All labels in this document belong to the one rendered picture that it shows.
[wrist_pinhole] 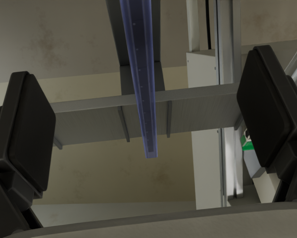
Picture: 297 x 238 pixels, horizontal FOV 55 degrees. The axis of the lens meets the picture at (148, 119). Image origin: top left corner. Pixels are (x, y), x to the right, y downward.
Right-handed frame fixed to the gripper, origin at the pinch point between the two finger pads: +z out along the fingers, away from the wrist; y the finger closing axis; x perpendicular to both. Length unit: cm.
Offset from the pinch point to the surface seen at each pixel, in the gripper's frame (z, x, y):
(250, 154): 20, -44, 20
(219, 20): 39.0, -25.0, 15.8
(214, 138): 34, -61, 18
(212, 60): 47, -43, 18
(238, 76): 32, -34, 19
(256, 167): 16, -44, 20
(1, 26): 302, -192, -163
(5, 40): 292, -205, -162
